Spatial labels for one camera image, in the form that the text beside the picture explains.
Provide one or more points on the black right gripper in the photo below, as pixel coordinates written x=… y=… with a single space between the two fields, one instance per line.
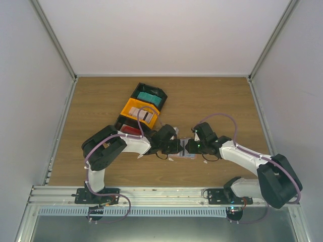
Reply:
x=191 y=148

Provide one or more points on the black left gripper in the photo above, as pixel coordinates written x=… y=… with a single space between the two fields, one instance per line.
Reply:
x=177 y=148

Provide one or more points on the white card with black stripe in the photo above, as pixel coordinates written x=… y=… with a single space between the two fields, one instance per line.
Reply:
x=183 y=152

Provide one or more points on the yellow bin with white cards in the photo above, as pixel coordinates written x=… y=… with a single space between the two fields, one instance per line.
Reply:
x=141 y=105

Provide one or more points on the black bin with red cards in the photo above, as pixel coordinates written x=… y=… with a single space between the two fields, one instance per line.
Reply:
x=123 y=120

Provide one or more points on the black bin with teal cards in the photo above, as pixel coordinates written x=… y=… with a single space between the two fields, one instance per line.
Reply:
x=141 y=87

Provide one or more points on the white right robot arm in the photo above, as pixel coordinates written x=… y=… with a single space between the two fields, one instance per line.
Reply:
x=276 y=181

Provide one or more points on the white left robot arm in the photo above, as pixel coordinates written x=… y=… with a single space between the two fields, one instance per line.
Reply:
x=104 y=147

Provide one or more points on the stack of white cards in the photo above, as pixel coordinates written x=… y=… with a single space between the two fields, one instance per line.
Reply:
x=144 y=115

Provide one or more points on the stack of red-white cards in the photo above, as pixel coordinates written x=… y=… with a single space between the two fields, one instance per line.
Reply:
x=130 y=130

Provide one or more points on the stack of teal cards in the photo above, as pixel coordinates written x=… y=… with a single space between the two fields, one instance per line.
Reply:
x=144 y=96

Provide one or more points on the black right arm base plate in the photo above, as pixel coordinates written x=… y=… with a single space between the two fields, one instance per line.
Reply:
x=218 y=197

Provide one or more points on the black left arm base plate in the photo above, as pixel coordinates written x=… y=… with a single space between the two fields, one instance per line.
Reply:
x=85 y=196

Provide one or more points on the grey slotted cable duct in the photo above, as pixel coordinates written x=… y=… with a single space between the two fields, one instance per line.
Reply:
x=135 y=211

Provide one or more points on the aluminium front rail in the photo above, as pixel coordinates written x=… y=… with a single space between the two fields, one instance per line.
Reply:
x=139 y=196

